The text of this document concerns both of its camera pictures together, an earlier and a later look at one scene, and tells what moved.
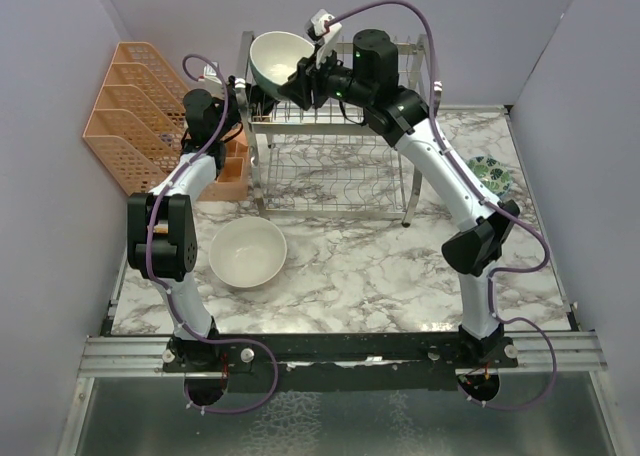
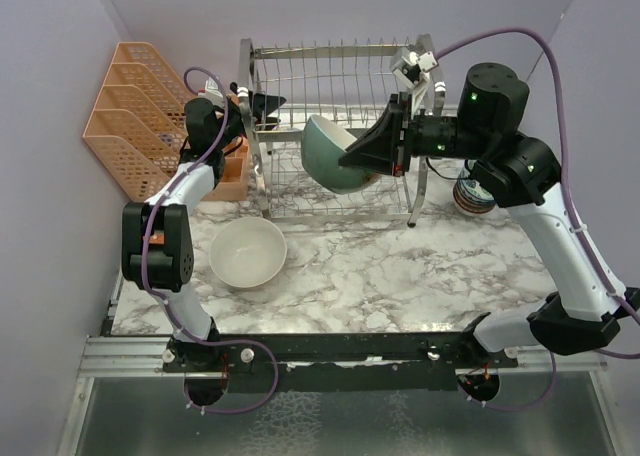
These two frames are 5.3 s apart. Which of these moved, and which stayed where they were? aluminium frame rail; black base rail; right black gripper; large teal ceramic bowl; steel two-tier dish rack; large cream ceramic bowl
Moved: large teal ceramic bowl; right black gripper
Stayed: black base rail; large cream ceramic bowl; steel two-tier dish rack; aluminium frame rail
